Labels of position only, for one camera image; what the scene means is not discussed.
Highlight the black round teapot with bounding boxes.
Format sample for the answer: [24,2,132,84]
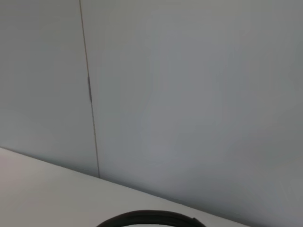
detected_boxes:
[95,210,205,227]

